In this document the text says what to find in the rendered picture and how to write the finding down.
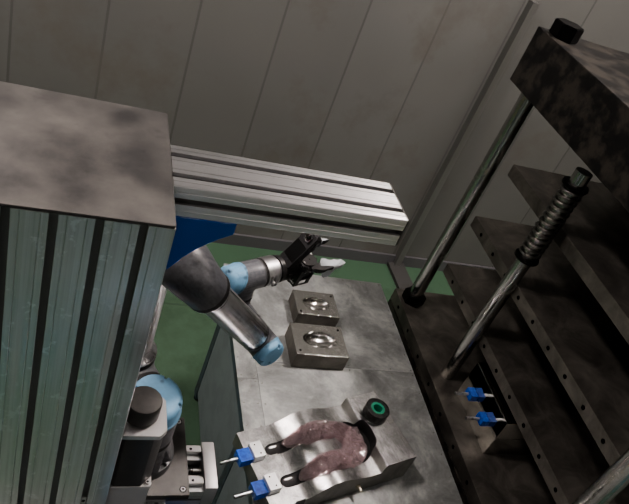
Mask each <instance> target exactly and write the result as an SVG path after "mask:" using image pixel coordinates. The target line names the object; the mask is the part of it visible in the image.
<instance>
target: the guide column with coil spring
mask: <svg viewBox="0 0 629 504"><path fill-rule="evenodd" d="M592 177H593V175H592V174H591V173H590V172H589V171H588V170H586V169H584V168H582V167H576V169H575V170H574V172H573V173H572V175H571V176H570V178H569V179H568V181H569V182H570V183H571V184H572V185H573V186H575V187H577V188H579V189H584V188H585V187H586V186H587V184H588V183H589V181H590V180H591V178H592ZM560 193H561V194H562V195H563V196H565V197H567V198H569V199H573V200H577V199H578V197H575V196H572V195H569V194H567V193H566V192H564V191H563V190H561V191H560ZM556 198H557V199H558V200H559V201H560V202H562V203H564V204H567V205H573V204H574V203H573V202H569V201H566V200H564V199H563V198H561V197H560V196H559V195H558V196H557V197H556ZM553 204H554V205H555V206H556V207H558V208H560V209H562V210H566V211H569V210H570V209H571V208H567V207H564V206H562V205H560V204H558V203H557V202H555V201H554V202H553ZM549 209H550V210H551V211H552V212H553V213H555V214H557V215H560V216H566V215H567V213H562V212H559V211H557V210H555V209H554V208H552V207H551V206H550V208H549ZM546 215H547V216H548V217H549V218H551V219H553V220H556V221H562V220H563V219H561V218H557V217H555V216H553V215H551V214H550V213H548V212H546ZM542 220H543V221H544V222H545V223H547V224H549V225H551V226H555V227H558V226H559V225H560V224H556V223H553V222H551V221H549V220H547V219H546V218H545V217H543V218H542ZM538 225H539V226H540V227H542V228H543V229H545V230H547V231H551V232H555V230H556V229H552V228H549V227H547V226H545V225H543V224H542V223H541V222H540V223H539V224H538ZM535 230H536V231H537V232H538V233H540V234H541V235H543V236H547V237H551V236H552V234H547V233H545V232H543V231H541V230H540V229H538V228H537V227H536V229H535ZM532 236H533V237H534V238H536V239H538V240H540V241H543V242H548V241H549V240H548V239H544V238H541V237H539V236H537V235H536V234H535V233H534V232H533V233H532ZM528 240H529V241H530V242H531V243H532V244H534V245H536V246H539V247H544V246H545V245H544V244H540V243H538V242H536V241H534V240H533V239H531V238H529V239H528ZM525 245H526V246H527V247H528V248H529V249H531V250H533V251H536V252H541V251H542V250H541V249H537V248H534V247H532V246H531V245H529V244H528V243H527V242H526V244H525ZM522 250H523V251H524V252H525V253H526V254H528V255H530V256H533V257H537V256H538V255H539V254H533V253H531V252H529V251H527V250H526V249H525V248H524V247H523V248H522ZM530 267H531V266H527V265H525V264H523V263H522V262H520V261H519V260H518V259H517V258H516V259H515V260H514V262H513V263H512V265H511V266H510V268H509V269H508V271H507V272H506V274H505V275H504V277H503V278H502V280H501V281H500V283H499V284H498V286H497V287H496V289H495V290H494V292H493V293H492V295H491V296H490V298H489V299H488V301H487V302H486V304H485V305H484V307H483V308H482V310H481V311H480V313H479V314H478V316H477V317H476V319H475V320H474V322H473V323H472V325H471V326H470V328H469V329H468V331H467V332H466V334H465V335H464V337H463V338H462V340H461V341H460V343H459V344H458V346H457V347H456V349H455V350H454V352H453V353H452V355H451V356H450V358H449V359H448V361H447V362H446V364H445V365H444V367H443V368H442V370H441V375H442V376H443V377H444V378H445V379H447V380H452V379H453V378H454V376H455V375H456V374H457V372H458V371H459V369H460V368H461V366H462V365H463V363H464V362H465V361H466V359H467V358H468V356H469V355H470V353H471V352H472V350H473V349H474V348H475V346H476V345H477V343H478V342H479V340H480V339H481V337H482V336H483V335H484V333H485V332H486V330H487V329H488V327H489V326H490V324H491V323H492V321H493V320H494V319H495V317H496V316H497V314H498V313H499V311H500V310H501V308H502V307H503V306H504V304H505V303H506V301H507V300H508V298H509V297H510V295H511V294H512V293H513V291H514V290H515V288H516V287H517V285H518V284H519V282H520V281H521V280H522V278H523V277H524V275H525V274H526V272H527V271H528V269H529V268H530Z"/></svg>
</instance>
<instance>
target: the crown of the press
mask: <svg viewBox="0 0 629 504"><path fill-rule="evenodd" d="M583 32H584V29H583V28H581V27H580V26H579V25H578V24H576V23H574V22H571V21H569V20H567V19H565V18H556V19H555V21H554V23H553V25H552V26H551V28H550V29H547V28H544V27H541V26H539V27H538V28H537V30H536V32H535V34H534V36H533V38H532V39H531V41H530V43H529V45H528V47H527V49H526V50H525V52H524V54H523V56H522V58H521V60H520V61H519V63H518V65H517V67H516V69H515V71H514V72H513V74H512V76H511V78H510V80H511V81H512V82H513V83H514V84H515V86H516V87H517V88H518V89H519V90H520V91H521V92H522V93H523V95H524V96H525V97H526V98H527V99H528V100H529V101H530V102H531V104H532V105H533V106H534V107H535V108H536V109H537V110H538V111H539V113H540V114H541V115H542V116H543V117H544V118H545V119H546V120H547V122H548V123H549V124H550V125H551V126H552V127H553V128H554V129H555V130H556V132H557V133H558V134H559V135H560V136H561V137H562V138H563V139H564V141H565V142H566V143H567V144H568V145H569V146H570V147H571V148H572V150H573V151H574V152H575V153H576V154H577V155H578V156H579V157H580V159H581V160H582V161H583V162H584V163H585V164H586V165H587V166H588V168H589V169H590V170H591V171H592V172H593V173H594V174H595V175H596V177H597V178H598V179H599V180H600V181H601V182H602V183H603V184H604V186H605V187H606V188H607V189H608V190H609V191H610V192H611V193H612V195H613V196H614V197H615V198H616V199H617V200H618V201H619V202H620V203H621V205H622V206H623V207H624V208H625V209H626V210H627V211H628V212H629V54H628V53H625V52H622V51H619V50H615V49H612V48H609V47H606V46H602V45H599V44H596V43H593V42H589V41H586V40H583V39H580V38H581V36H582V34H583Z"/></svg>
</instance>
